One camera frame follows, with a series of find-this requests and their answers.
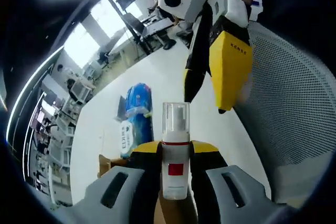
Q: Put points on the blue white wet wipes pack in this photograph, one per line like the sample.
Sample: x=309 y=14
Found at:
x=139 y=108

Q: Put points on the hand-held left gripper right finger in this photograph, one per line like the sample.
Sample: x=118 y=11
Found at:
x=204 y=161

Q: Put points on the brown cardboard shoe box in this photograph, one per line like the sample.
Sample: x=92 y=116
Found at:
x=105 y=166

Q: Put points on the grey mesh office chair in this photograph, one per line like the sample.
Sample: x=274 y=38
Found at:
x=288 y=103

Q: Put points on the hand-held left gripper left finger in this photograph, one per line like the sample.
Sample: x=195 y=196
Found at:
x=147 y=176

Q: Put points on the white bottle with red square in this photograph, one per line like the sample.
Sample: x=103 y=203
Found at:
x=176 y=155

